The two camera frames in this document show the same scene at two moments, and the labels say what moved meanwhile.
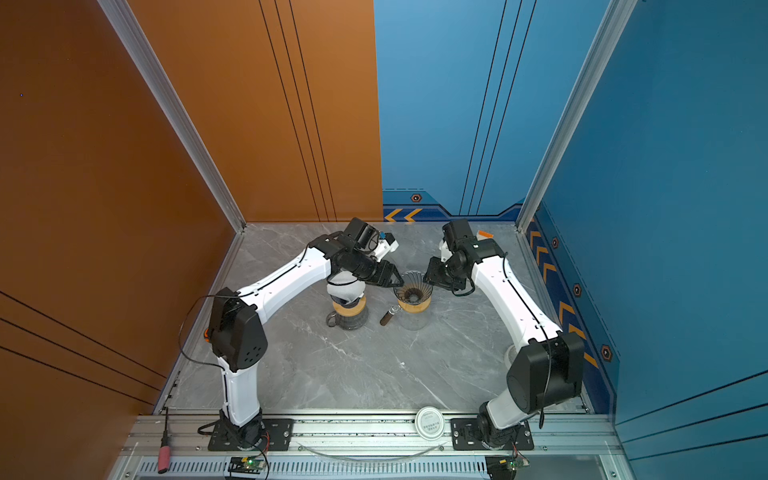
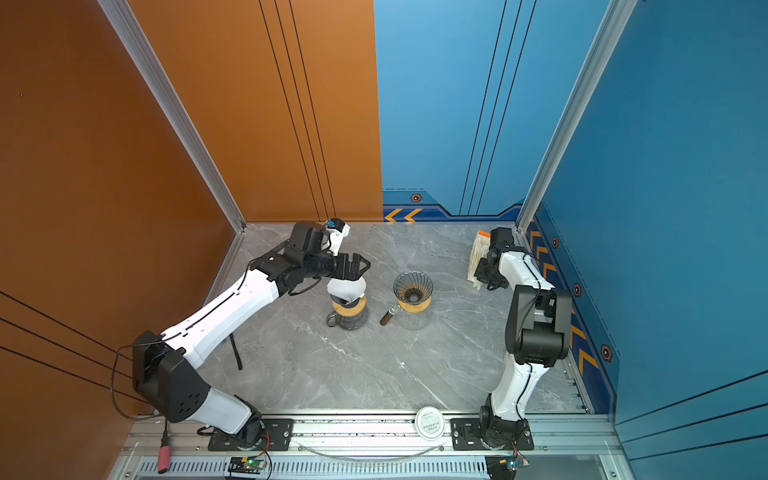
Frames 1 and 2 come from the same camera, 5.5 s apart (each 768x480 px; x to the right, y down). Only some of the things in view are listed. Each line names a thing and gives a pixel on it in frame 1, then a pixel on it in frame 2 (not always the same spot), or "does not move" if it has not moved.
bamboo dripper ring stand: (350, 311) does not move
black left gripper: (385, 276) to (355, 272)
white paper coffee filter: (348, 287) does not move
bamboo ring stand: (414, 308) does not move
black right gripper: (432, 272) to (482, 276)
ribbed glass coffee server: (347, 322) does not move
